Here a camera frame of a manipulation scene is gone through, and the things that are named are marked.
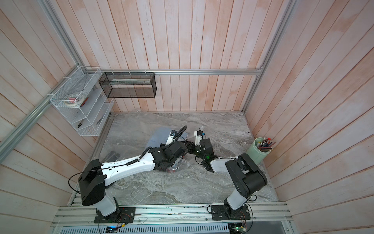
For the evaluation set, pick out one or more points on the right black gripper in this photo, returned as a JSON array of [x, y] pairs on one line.
[[189, 144]]

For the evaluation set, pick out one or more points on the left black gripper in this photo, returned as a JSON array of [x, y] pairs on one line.
[[162, 146]]

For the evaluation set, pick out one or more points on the light blue shirt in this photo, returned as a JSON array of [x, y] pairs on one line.
[[159, 137]]

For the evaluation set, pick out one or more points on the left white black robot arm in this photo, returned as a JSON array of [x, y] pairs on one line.
[[94, 179]]

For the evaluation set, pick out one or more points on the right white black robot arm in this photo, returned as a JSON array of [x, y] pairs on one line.
[[245, 174]]

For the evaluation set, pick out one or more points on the black flat clip tool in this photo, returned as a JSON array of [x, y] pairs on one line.
[[111, 157]]

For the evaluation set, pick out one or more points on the green pen holder cup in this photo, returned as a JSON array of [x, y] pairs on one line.
[[256, 155]]

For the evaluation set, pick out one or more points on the pens in cup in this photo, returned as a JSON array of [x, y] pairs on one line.
[[265, 145]]

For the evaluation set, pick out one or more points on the tape roll on shelf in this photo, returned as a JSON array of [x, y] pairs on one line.
[[73, 100]]

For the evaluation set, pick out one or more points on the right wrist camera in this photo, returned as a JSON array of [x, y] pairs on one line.
[[199, 135]]

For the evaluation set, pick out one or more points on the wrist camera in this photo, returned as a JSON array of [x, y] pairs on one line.
[[171, 137], [199, 135]]

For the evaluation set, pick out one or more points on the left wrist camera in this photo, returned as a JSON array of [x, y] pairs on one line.
[[171, 137]]

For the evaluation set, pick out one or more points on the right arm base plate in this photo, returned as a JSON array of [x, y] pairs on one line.
[[224, 212]]

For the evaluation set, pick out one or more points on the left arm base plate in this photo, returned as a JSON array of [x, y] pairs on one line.
[[121, 215]]

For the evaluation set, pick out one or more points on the black mesh wall basket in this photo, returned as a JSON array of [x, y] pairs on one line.
[[128, 84]]

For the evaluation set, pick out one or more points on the aluminium front rail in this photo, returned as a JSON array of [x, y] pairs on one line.
[[172, 214]]

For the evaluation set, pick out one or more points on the white wire shelf rack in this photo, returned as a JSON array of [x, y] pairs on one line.
[[89, 118]]

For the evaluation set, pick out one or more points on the aluminium wall frame rail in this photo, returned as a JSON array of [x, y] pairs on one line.
[[19, 132]]

